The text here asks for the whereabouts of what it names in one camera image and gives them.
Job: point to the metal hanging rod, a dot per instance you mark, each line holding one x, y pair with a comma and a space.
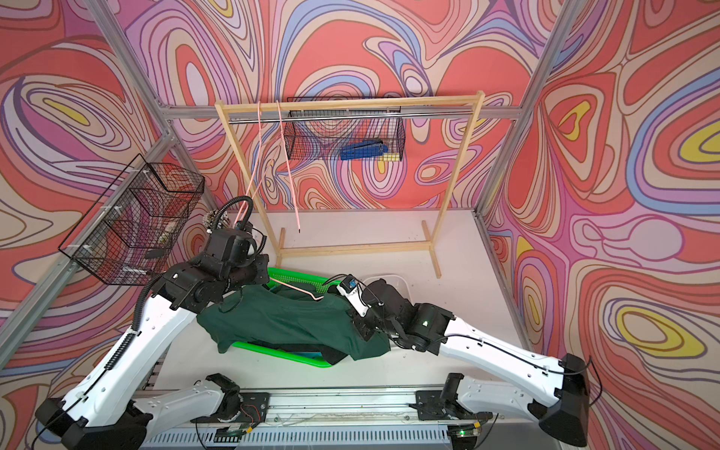
330, 115

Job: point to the pink hanger of teal shirt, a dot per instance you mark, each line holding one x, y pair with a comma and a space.
252, 186

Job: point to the black wire basket back wall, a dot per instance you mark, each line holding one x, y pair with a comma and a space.
322, 140

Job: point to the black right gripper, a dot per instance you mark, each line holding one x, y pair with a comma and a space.
359, 322

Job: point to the white plastic tray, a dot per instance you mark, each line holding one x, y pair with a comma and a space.
398, 282

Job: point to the pink hanger of green shirt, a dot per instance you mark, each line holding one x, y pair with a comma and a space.
295, 291

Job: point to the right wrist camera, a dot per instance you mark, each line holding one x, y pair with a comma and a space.
350, 288

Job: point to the black wire basket left wall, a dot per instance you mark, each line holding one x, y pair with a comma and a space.
127, 235

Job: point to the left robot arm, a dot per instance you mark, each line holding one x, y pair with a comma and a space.
101, 412

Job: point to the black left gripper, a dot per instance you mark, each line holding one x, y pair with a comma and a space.
262, 262

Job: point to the dark green t-shirt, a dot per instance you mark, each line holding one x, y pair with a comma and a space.
256, 315

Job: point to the black t-shirt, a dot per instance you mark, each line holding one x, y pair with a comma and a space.
326, 355

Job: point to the clear pencil cup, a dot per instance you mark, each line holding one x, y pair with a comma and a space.
214, 220

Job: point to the black wire basket wall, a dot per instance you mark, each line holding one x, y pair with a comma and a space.
127, 235
322, 140

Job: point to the blue item in basket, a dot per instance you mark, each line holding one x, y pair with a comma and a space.
363, 150

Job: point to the green plastic basket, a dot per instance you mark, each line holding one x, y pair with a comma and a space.
320, 284

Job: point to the wooden clothes rack frame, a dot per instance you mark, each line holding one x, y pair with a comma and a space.
322, 184

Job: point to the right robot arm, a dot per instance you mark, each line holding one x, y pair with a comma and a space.
553, 392

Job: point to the pink hanger of black shirt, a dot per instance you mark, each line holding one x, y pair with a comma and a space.
286, 156

